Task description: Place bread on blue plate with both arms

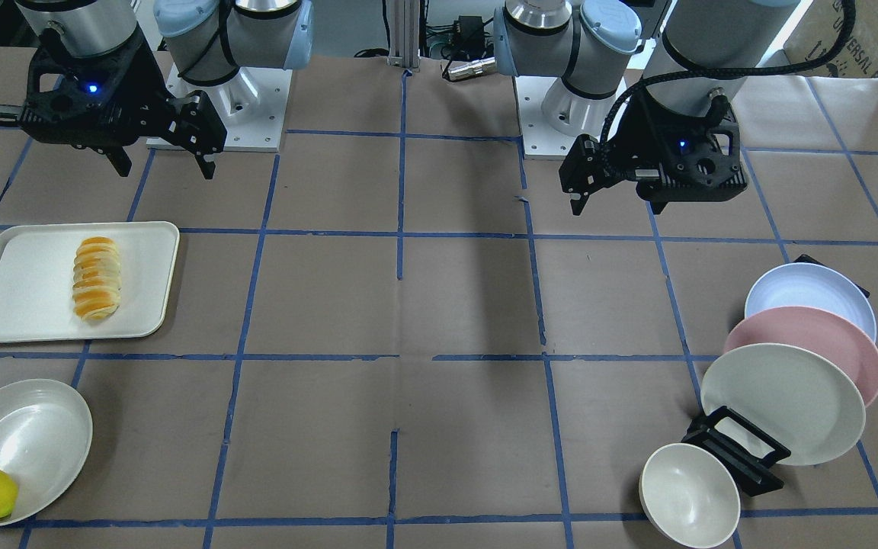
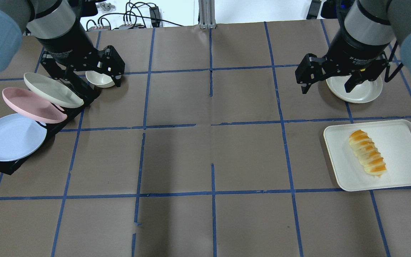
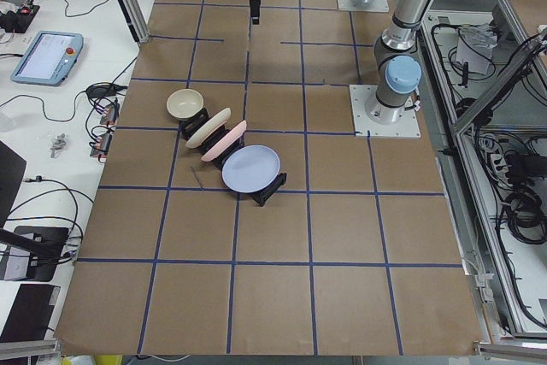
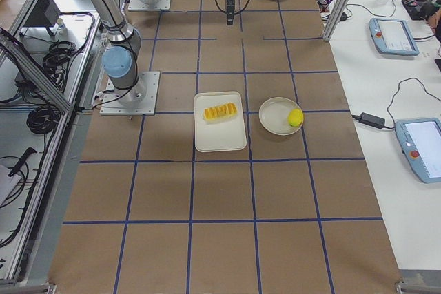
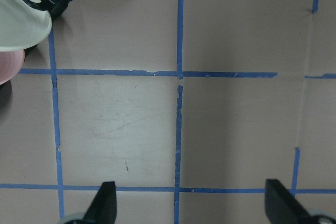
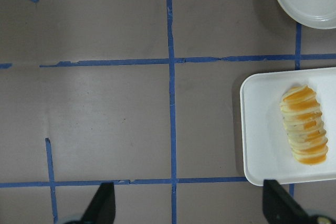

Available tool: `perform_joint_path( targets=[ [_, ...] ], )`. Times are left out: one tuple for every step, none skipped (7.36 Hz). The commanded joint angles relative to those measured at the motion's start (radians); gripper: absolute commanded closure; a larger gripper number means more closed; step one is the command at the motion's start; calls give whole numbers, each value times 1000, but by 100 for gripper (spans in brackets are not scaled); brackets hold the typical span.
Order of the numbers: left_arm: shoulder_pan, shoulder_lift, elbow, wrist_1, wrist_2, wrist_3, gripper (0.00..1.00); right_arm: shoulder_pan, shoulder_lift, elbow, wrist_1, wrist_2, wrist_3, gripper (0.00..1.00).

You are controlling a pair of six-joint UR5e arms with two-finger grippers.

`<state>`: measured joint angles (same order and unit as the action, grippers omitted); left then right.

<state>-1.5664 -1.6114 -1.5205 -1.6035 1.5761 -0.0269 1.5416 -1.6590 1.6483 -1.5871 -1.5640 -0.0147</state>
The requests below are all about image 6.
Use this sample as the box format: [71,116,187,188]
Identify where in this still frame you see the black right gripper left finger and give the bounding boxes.
[80,182,116,224]

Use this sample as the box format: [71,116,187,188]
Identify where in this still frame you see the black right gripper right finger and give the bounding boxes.
[262,179,315,224]

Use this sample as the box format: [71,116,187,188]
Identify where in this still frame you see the white rectangular tray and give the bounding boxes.
[240,68,335,186]

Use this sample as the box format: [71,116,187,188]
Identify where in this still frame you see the orange striped bread roll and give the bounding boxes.
[279,85,329,165]

